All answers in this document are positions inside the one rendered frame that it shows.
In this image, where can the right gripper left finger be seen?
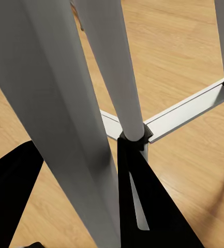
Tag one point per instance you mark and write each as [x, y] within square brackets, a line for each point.
[19, 170]

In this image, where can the camera tripod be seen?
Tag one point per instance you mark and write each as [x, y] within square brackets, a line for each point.
[45, 78]

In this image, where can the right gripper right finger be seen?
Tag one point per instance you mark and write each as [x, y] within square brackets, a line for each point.
[168, 227]

